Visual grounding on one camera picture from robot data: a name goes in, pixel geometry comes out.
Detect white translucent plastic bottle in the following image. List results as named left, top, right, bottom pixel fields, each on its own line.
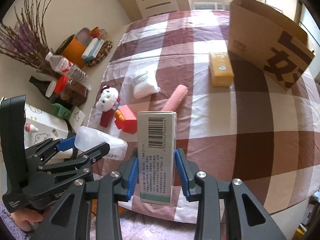
left=74, top=126, right=127, bottom=161

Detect grey-green barcode carton box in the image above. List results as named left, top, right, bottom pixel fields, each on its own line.
left=137, top=111, right=177, bottom=205

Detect red toy box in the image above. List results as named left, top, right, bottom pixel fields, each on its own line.
left=114, top=105, right=137, bottom=134

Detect white plush toy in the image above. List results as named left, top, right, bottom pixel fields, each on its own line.
left=95, top=86, right=119, bottom=112

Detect pink hair roller brush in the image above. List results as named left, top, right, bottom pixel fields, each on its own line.
left=162, top=85, right=188, bottom=112

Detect white pouch packet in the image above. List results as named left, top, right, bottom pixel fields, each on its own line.
left=132, top=68, right=161, bottom=99

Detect yellow cartoon carton box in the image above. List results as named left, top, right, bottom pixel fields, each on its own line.
left=209, top=52, right=234, bottom=87

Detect person's left hand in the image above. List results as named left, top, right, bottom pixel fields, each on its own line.
left=11, top=207, right=51, bottom=232

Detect white cartoon container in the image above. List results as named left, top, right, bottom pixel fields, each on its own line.
left=24, top=103, right=75, bottom=148

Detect green plastic holder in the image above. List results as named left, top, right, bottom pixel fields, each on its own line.
left=52, top=103, right=71, bottom=120

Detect checkered tablecloth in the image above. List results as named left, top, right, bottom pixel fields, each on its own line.
left=101, top=10, right=319, bottom=213

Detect dark glass bottle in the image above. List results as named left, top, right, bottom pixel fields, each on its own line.
left=29, top=76, right=58, bottom=103

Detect red-lid jar brown contents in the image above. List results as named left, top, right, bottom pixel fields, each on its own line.
left=54, top=75, right=88, bottom=106

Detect clear water bottle red label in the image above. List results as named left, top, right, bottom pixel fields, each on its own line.
left=45, top=51, right=87, bottom=85

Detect dried purple flower bunch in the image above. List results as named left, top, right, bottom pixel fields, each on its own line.
left=1, top=0, right=61, bottom=78

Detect white blue box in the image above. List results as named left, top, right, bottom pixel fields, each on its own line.
left=81, top=38, right=105, bottom=63

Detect woven round trivet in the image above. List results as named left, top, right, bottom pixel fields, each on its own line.
left=85, top=40, right=113, bottom=67

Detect orange glass cup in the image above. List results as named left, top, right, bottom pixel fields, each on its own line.
left=89, top=27, right=107, bottom=41

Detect brown paper bag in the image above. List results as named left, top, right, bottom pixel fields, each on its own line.
left=228, top=0, right=315, bottom=90

